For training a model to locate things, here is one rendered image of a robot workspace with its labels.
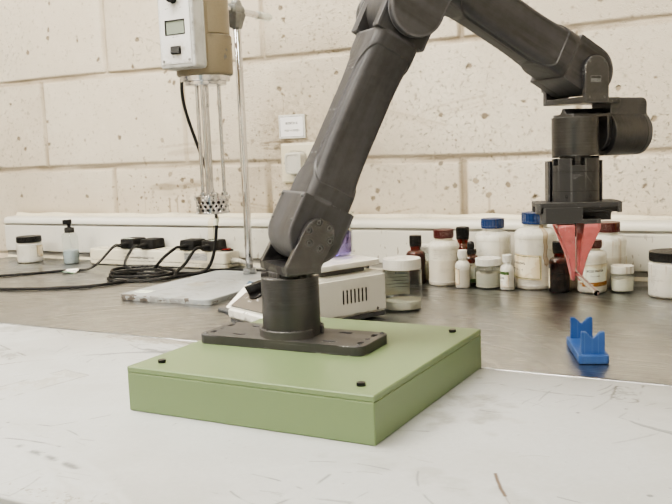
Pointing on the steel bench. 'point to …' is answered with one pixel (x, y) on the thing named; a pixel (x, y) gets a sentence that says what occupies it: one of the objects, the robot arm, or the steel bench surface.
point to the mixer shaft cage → (213, 204)
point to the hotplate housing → (340, 296)
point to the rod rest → (580, 346)
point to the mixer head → (196, 41)
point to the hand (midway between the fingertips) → (576, 273)
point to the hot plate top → (349, 263)
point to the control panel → (249, 303)
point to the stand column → (243, 153)
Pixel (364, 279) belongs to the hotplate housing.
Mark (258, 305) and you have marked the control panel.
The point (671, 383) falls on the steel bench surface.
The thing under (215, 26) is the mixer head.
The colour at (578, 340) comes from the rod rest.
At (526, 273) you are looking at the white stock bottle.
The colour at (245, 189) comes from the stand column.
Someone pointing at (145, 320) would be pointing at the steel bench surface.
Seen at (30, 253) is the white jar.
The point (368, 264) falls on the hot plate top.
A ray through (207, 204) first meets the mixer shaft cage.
